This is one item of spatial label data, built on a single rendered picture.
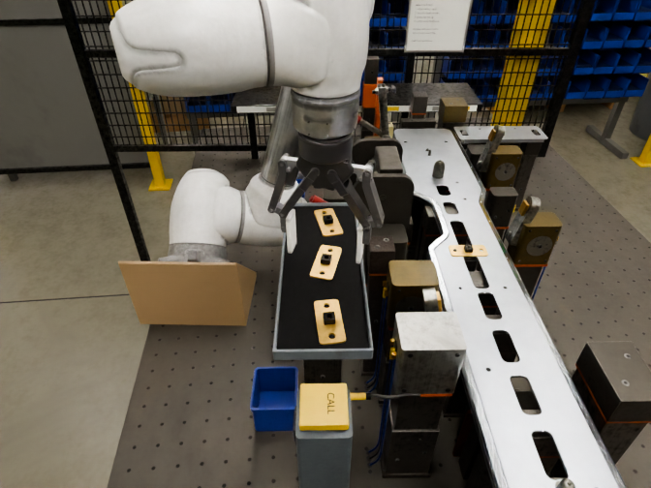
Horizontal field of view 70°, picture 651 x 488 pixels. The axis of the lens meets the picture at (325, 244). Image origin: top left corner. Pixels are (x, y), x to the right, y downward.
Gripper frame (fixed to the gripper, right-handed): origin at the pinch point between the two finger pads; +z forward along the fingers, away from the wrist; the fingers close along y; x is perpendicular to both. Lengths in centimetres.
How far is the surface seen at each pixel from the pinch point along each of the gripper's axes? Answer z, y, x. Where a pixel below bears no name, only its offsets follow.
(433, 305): 10.9, 18.9, 1.0
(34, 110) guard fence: 65, -219, 164
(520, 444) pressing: 20.0, 34.1, -16.2
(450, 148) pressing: 20, 21, 81
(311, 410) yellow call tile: 4.0, 4.7, -27.4
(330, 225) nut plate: 3.8, -1.4, 10.3
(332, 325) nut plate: 3.7, 4.3, -13.7
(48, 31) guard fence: 21, -196, 172
